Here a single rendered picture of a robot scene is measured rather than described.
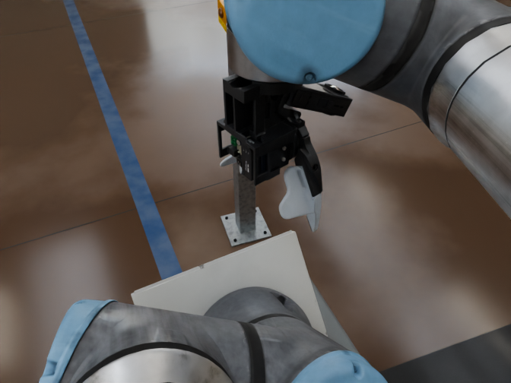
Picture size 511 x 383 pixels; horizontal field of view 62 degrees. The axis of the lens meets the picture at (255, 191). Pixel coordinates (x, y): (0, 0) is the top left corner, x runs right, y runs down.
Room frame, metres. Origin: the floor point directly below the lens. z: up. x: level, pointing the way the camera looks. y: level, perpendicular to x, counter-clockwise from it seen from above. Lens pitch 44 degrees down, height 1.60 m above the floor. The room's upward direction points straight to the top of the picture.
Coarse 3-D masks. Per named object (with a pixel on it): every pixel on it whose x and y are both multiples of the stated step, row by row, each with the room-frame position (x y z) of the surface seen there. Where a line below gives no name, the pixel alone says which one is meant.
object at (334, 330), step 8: (320, 296) 0.46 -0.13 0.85; (320, 304) 0.44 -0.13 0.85; (328, 312) 0.42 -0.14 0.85; (328, 320) 0.41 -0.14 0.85; (336, 320) 0.41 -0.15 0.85; (328, 328) 0.39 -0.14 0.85; (336, 328) 0.39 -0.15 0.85; (328, 336) 0.38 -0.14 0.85; (336, 336) 0.38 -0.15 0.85; (344, 336) 0.38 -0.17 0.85; (344, 344) 0.36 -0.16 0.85; (352, 344) 0.36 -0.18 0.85
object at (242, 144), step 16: (224, 80) 0.39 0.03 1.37; (240, 80) 0.40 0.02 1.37; (224, 96) 0.39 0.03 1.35; (240, 96) 0.37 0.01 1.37; (256, 96) 0.38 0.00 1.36; (272, 96) 0.41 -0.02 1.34; (224, 112) 0.39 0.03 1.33; (240, 112) 0.38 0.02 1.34; (256, 112) 0.38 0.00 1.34; (272, 112) 0.39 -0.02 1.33; (288, 112) 0.40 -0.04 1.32; (224, 128) 0.39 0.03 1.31; (240, 128) 0.38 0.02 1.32; (256, 128) 0.37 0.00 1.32; (272, 128) 0.39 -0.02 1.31; (288, 128) 0.39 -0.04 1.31; (304, 128) 0.40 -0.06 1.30; (240, 144) 0.38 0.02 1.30; (256, 144) 0.36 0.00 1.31; (272, 144) 0.37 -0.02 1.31; (288, 144) 0.39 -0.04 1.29; (240, 160) 0.38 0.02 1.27; (256, 160) 0.35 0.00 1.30; (272, 160) 0.37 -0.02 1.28; (288, 160) 0.39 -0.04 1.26; (256, 176) 0.35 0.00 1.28; (272, 176) 0.37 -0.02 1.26
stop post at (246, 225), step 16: (224, 16) 1.33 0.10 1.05; (240, 176) 1.33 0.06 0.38; (240, 192) 1.33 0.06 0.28; (240, 208) 1.33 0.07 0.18; (256, 208) 1.49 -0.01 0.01; (224, 224) 1.38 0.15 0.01; (240, 224) 1.33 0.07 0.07; (256, 224) 1.38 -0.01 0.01; (240, 240) 1.28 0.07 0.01; (256, 240) 1.29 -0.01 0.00
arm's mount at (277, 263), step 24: (288, 240) 0.42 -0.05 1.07; (216, 264) 0.37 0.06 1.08; (240, 264) 0.38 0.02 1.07; (264, 264) 0.39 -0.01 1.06; (288, 264) 0.40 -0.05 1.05; (144, 288) 0.33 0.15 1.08; (168, 288) 0.34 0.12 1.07; (192, 288) 0.34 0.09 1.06; (216, 288) 0.35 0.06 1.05; (240, 288) 0.36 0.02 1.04; (288, 288) 0.37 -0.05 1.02; (312, 288) 0.38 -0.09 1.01; (192, 312) 0.32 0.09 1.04; (312, 312) 0.35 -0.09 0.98
